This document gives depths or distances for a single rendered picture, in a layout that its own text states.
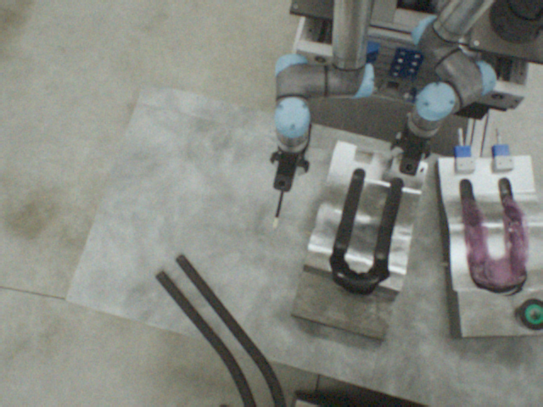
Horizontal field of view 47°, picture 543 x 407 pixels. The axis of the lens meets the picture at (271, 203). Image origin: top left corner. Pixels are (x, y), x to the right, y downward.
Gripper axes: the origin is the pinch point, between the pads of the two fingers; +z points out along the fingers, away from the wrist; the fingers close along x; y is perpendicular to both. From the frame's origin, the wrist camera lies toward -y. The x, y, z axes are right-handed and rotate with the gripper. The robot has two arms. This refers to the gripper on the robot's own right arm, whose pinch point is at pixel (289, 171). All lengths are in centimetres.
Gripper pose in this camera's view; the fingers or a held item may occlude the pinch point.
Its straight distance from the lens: 166.4
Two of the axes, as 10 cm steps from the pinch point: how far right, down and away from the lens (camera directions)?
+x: -9.6, -2.6, 1.0
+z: 0.3, 2.6, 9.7
